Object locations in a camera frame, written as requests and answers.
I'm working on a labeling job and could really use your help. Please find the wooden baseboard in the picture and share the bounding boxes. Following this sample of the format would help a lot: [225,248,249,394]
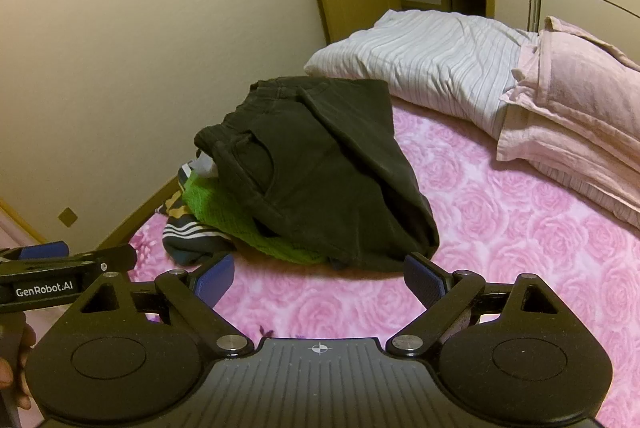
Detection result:
[0,177,187,253]

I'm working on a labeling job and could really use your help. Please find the navy striped garment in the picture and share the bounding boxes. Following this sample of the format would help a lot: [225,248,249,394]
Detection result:
[159,190,238,266]

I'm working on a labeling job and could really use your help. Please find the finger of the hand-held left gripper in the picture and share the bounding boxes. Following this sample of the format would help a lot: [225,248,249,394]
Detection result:
[0,241,71,263]
[75,244,137,281]

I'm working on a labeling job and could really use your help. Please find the green knitted garment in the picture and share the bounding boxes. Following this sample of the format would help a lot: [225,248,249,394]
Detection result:
[180,172,328,265]

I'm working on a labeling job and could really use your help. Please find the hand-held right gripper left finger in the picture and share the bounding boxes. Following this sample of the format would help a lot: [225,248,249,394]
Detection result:
[80,252,256,359]

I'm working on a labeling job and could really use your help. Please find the white cloth piece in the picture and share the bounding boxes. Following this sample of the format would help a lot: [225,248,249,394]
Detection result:
[178,153,221,181]

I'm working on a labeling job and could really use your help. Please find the person's left hand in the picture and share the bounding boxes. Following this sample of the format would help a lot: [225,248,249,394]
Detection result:
[0,322,38,410]

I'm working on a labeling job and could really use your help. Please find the pink rose blanket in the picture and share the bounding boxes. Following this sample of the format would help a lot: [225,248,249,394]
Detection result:
[127,95,640,428]

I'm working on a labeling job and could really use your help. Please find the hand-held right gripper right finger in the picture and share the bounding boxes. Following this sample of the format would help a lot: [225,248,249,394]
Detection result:
[386,252,557,359]

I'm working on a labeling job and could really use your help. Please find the black pants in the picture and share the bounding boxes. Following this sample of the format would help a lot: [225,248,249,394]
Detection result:
[194,76,440,273]

